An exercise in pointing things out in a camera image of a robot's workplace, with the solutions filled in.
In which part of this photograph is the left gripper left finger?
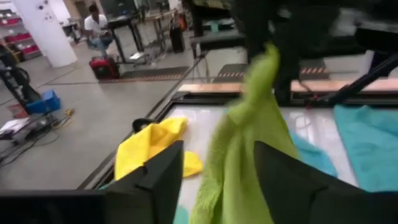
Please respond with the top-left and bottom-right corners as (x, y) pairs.
(104, 140), (185, 224)

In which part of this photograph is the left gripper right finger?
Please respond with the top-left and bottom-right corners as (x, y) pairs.
(253, 140), (369, 224)

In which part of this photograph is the lime green microfiber towel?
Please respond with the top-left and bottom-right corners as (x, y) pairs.
(188, 42), (300, 224)

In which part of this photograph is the yellow microfiber towel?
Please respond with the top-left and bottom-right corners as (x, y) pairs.
(114, 117), (205, 182)

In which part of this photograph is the dark grey side table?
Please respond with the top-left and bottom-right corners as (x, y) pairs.
(188, 29), (248, 60)

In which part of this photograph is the small teal box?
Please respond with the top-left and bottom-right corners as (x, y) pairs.
(203, 20), (220, 32)

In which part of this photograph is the small black clamp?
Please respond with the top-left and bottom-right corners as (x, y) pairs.
(132, 118), (158, 134)

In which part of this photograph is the person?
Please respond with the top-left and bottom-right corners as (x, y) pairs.
(169, 11), (188, 54)
(83, 2), (113, 58)

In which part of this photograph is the teal towel with white label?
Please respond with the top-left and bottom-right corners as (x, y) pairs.
(333, 104), (398, 193)

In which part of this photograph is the black desk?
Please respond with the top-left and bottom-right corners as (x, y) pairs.
(105, 14), (147, 65)

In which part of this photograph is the red bag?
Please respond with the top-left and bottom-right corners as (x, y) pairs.
(88, 55), (121, 80)

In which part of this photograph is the blue plastic bin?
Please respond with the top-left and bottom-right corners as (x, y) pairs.
(25, 89), (62, 115)

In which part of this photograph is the black equipment stand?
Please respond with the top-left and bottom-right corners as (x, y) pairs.
(0, 45), (43, 110)

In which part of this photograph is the white building column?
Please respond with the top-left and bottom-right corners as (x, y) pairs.
(11, 0), (78, 68)

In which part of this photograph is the shelf with red bins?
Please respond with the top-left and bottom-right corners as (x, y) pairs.
(0, 15), (42, 62)

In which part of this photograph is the black floor cable ramp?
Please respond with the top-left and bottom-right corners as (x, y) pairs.
(101, 65), (191, 84)
(213, 63), (330, 84)

